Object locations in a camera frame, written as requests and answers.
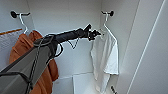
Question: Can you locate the white clothes hanger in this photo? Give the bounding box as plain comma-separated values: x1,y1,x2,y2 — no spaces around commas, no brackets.
19,14,35,36
99,14,118,38

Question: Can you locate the white t-shirt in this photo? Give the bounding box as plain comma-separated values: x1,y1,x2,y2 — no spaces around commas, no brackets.
90,31,120,93

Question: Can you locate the white wardrobe door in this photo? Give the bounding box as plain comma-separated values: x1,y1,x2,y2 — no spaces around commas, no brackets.
125,0,168,94

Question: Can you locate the white wardrobe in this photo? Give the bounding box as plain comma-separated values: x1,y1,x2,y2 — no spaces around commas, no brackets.
0,0,158,94

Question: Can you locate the small black side hook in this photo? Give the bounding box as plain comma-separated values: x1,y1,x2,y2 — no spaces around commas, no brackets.
109,85,118,94

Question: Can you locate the orange hoodie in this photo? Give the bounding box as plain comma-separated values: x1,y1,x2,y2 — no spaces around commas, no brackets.
8,30,61,94

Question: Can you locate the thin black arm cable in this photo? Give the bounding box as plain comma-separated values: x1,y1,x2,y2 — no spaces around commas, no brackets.
67,35,83,51

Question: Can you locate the black wall hook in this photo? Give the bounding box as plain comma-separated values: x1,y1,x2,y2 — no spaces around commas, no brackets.
101,10,115,18
9,10,31,20

